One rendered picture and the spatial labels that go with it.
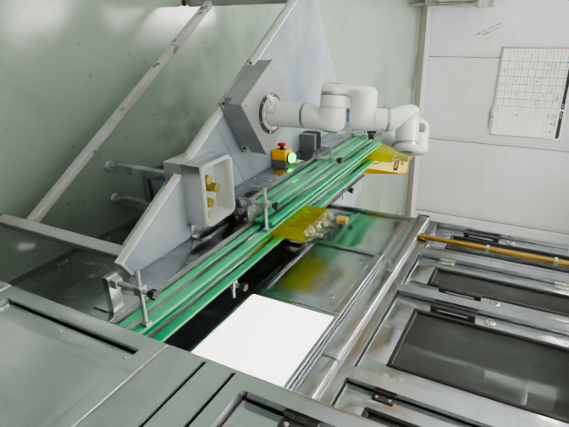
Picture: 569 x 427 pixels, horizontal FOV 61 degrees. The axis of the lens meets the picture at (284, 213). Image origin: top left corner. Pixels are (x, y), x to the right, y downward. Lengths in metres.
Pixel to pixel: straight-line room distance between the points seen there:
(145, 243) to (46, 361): 0.65
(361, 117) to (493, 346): 0.86
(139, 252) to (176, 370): 0.72
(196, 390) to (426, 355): 0.88
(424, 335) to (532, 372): 0.32
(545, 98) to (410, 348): 6.13
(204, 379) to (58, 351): 0.32
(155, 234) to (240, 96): 0.58
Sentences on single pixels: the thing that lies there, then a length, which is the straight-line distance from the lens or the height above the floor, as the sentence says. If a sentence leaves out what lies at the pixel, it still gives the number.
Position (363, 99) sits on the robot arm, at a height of 1.24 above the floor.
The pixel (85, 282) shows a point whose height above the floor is 0.34.
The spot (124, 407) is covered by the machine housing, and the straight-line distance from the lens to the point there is 0.89.
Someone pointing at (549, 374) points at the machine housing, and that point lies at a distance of 1.63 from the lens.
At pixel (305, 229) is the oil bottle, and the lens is 1.84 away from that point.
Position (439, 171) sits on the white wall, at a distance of 7.88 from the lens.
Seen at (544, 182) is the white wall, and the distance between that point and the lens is 7.76.
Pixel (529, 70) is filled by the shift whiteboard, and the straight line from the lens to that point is 7.42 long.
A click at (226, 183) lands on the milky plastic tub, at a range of 1.78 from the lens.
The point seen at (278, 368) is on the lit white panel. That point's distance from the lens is 1.43.
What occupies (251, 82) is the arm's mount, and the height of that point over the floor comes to 0.83.
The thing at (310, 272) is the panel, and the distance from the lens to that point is 1.86.
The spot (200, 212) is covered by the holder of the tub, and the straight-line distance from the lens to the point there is 1.68.
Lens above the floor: 1.81
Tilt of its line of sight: 27 degrees down
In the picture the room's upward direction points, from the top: 101 degrees clockwise
